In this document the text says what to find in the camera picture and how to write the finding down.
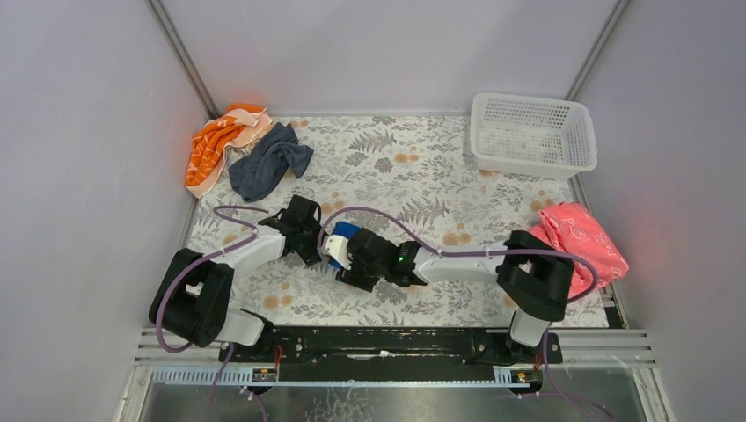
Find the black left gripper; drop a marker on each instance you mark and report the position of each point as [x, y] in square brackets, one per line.
[302, 215]

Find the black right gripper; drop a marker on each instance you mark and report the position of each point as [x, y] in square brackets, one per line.
[354, 260]

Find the blue towel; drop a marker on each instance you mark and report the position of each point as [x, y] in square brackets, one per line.
[345, 229]

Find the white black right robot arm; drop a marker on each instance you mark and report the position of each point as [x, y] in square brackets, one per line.
[536, 277]

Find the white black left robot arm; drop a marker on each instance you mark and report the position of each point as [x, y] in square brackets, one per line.
[192, 305]

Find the dark grey towel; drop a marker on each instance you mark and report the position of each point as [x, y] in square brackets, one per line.
[255, 176]

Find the floral tablecloth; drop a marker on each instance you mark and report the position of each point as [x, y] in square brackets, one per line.
[395, 176]

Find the orange white towel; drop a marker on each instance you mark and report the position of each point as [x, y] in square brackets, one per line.
[241, 127]

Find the white plastic basket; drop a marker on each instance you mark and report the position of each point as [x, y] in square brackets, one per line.
[538, 137]

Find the pink patterned towel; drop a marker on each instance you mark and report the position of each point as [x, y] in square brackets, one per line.
[569, 227]

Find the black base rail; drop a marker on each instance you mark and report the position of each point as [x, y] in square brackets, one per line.
[389, 354]

